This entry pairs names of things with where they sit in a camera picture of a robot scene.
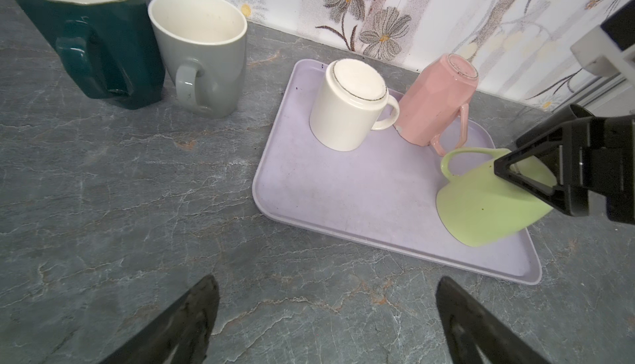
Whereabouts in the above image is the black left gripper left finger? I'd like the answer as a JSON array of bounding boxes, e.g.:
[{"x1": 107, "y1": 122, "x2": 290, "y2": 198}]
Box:
[{"x1": 103, "y1": 274, "x2": 220, "y2": 363}]

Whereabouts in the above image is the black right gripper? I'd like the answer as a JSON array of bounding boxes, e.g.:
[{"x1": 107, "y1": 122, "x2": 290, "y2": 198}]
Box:
[{"x1": 494, "y1": 104, "x2": 634, "y2": 224}]

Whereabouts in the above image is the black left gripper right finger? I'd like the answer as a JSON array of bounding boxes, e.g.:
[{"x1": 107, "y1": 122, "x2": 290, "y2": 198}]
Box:
[{"x1": 435, "y1": 276, "x2": 547, "y2": 363}]

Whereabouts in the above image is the pink ceramic mug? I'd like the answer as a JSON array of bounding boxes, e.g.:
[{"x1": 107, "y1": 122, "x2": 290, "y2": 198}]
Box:
[{"x1": 395, "y1": 53, "x2": 479, "y2": 157}]

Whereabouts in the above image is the white ceramic mug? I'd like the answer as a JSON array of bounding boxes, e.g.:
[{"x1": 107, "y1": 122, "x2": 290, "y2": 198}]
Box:
[{"x1": 309, "y1": 59, "x2": 400, "y2": 152}]

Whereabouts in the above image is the grey ceramic mug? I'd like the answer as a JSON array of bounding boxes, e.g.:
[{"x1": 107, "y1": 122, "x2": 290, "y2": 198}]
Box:
[{"x1": 148, "y1": 0, "x2": 248, "y2": 118}]

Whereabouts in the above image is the dark green ceramic mug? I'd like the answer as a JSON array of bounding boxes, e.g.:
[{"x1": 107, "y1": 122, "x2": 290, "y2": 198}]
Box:
[{"x1": 15, "y1": 0, "x2": 165, "y2": 110}]

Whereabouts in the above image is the light green ceramic mug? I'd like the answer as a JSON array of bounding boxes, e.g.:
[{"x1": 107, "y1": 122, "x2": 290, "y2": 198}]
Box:
[{"x1": 436, "y1": 147, "x2": 552, "y2": 248}]

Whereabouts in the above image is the lavender plastic tray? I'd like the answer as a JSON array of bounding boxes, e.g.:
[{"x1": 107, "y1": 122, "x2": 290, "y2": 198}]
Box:
[{"x1": 252, "y1": 59, "x2": 542, "y2": 286}]

